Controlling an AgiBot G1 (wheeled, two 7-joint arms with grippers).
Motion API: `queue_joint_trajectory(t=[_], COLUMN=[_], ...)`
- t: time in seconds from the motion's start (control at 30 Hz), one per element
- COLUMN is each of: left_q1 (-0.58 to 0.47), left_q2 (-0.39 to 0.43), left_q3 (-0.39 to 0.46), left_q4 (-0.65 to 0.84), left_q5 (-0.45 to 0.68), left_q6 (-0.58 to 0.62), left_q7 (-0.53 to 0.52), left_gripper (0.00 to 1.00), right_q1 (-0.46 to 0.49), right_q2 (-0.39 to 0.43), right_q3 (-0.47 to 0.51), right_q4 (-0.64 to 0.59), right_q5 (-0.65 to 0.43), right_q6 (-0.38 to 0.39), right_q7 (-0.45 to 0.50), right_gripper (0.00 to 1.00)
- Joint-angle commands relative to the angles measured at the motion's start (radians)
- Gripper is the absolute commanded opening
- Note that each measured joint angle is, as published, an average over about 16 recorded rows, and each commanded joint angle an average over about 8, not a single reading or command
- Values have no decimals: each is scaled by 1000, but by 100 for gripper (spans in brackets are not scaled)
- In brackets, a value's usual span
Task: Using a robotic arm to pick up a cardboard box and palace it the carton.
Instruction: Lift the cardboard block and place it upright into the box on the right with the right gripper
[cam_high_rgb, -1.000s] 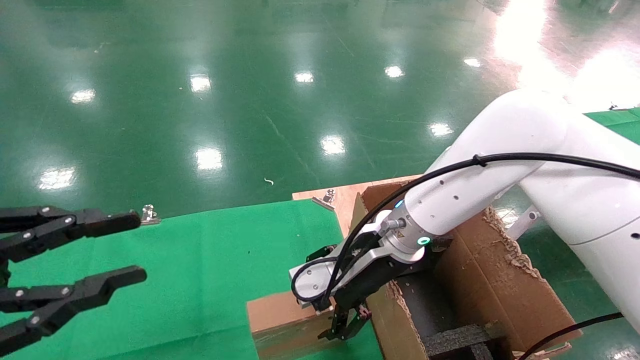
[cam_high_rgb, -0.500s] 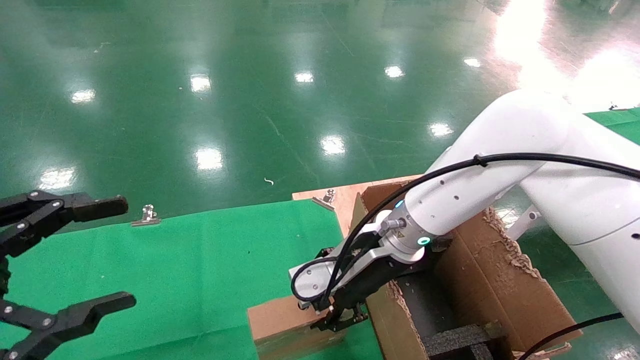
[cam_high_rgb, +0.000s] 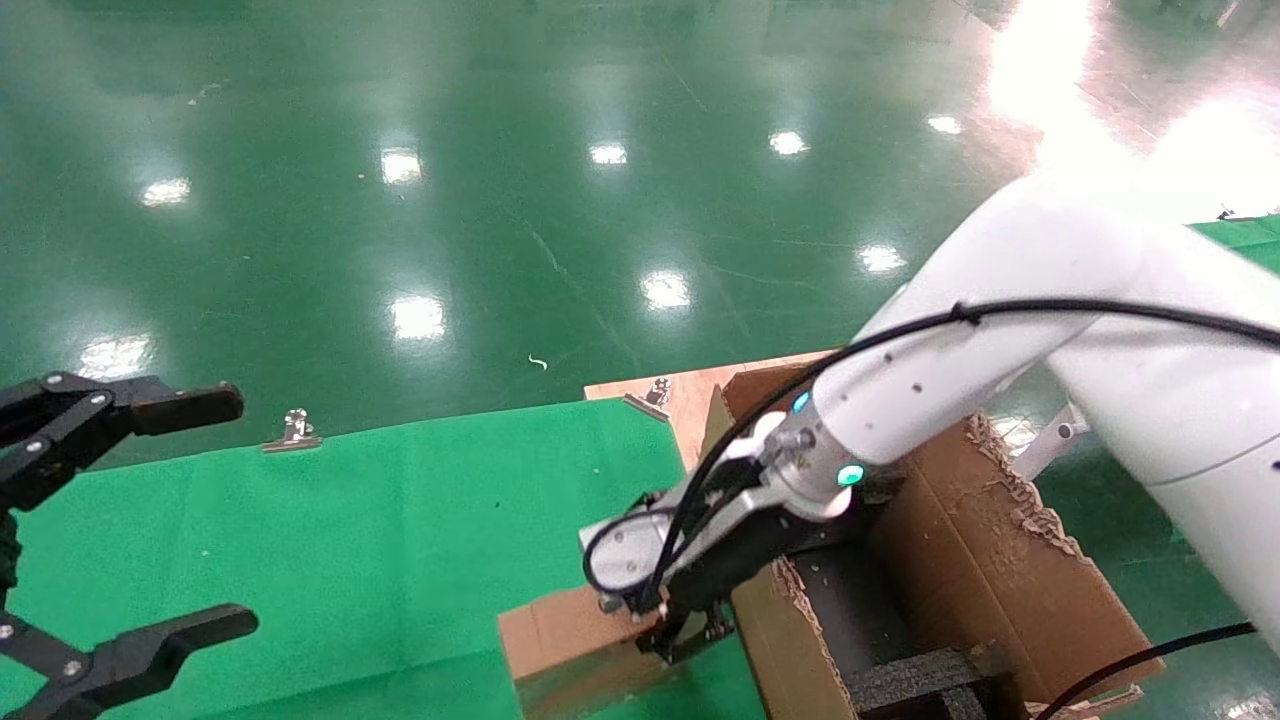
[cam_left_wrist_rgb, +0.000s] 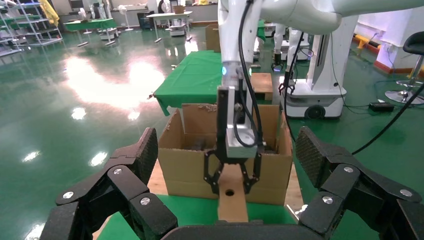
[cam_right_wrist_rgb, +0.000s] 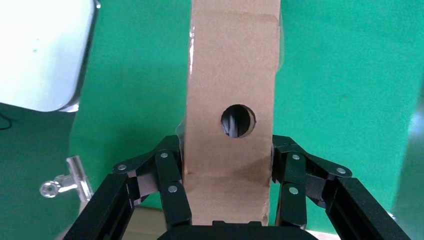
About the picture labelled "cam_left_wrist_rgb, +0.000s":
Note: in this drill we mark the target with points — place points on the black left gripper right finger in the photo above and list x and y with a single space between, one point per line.
361 198

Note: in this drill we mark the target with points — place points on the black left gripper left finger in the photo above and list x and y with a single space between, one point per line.
102 202

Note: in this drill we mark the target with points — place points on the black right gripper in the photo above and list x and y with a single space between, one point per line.
222 126

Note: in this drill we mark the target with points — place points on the long cardboard box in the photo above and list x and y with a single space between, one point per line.
232 205

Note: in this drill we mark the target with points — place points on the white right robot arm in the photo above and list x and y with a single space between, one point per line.
238 33

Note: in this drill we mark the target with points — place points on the large open cardboard carton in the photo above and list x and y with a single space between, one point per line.
185 172

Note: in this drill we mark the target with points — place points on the upright brown cardboard box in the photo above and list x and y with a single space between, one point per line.
212 38

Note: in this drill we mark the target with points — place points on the black power adapter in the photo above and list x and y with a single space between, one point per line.
381 107

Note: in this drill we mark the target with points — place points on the wooden board on table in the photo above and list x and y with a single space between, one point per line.
262 84

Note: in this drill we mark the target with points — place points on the white wheeled background robot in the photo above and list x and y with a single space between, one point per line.
326 66

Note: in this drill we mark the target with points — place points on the yellow floor barrier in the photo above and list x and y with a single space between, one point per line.
362 40

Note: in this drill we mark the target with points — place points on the black bar stool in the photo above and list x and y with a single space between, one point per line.
415 43

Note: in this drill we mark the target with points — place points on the white background table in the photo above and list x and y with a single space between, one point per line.
169 15

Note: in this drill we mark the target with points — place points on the green covered background table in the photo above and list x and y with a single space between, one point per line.
89 24

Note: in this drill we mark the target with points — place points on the black cabinet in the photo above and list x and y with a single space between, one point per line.
145 20

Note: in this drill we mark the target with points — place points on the yellow garment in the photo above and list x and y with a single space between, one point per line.
49 11

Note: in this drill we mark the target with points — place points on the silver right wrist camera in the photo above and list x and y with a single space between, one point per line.
243 142

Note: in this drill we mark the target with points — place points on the white pedestal fan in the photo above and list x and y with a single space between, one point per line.
123 11

